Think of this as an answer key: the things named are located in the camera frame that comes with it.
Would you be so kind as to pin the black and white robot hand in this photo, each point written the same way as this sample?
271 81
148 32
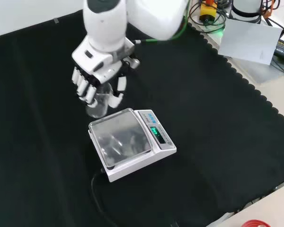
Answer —
98 67

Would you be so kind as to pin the clear glass beaker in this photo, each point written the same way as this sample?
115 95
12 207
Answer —
100 104

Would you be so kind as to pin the white electronic balance steel pan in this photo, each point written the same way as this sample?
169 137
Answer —
130 144

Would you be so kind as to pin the black cloth with scalloped edge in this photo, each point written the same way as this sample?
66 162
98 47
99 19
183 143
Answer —
85 153

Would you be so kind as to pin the yellow stop button box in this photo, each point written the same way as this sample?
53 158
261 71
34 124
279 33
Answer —
207 14

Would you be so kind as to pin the pale board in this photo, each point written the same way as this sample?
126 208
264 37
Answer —
248 42

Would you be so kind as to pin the white cylinder with black band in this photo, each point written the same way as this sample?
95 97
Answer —
247 9

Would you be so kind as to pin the red round object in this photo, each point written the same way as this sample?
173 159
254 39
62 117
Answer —
255 223

